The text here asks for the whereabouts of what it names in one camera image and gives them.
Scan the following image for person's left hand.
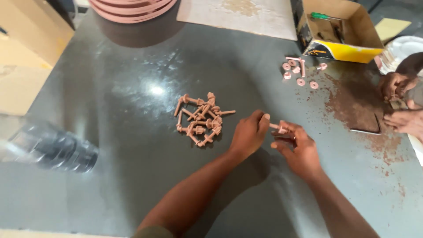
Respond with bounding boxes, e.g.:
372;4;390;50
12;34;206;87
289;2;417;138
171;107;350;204
229;110;271;158

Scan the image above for person's right hand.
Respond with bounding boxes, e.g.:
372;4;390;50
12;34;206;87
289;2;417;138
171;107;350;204
270;121;324;182

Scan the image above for pink bolt with nut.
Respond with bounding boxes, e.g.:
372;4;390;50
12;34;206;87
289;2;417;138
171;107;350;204
269;123;289;135

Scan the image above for pile of pink bolts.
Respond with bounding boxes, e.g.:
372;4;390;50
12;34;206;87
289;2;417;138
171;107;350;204
173;91;236;148

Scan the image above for dark square metal plate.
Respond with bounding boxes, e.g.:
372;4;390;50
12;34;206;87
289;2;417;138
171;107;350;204
349;112;381;135

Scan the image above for yellow black cardboard box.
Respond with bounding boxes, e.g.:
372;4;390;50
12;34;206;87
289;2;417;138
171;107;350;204
291;0;385;64

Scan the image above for stained white board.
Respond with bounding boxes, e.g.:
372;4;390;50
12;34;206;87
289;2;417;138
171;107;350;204
176;0;298;41

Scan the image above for person's olive sleeve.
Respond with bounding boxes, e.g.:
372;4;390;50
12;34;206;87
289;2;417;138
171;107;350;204
132;225;175;238

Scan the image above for white round plate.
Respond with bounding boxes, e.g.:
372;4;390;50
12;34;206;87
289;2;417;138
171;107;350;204
377;35;423;76

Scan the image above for flat cardboard piece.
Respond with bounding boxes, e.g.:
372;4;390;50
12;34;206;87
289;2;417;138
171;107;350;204
374;18;412;44

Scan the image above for stack of pink rings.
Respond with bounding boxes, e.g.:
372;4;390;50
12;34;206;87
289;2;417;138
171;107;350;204
87;0;178;24

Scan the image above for clear plastic bottle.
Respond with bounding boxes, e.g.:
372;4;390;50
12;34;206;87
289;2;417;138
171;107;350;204
0;122;100;174

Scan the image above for brown cardboard cartons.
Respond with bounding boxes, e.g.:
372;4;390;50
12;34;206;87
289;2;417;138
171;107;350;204
0;0;75;117

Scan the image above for green handled screwdriver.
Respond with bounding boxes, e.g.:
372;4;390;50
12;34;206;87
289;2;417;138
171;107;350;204
311;12;343;21

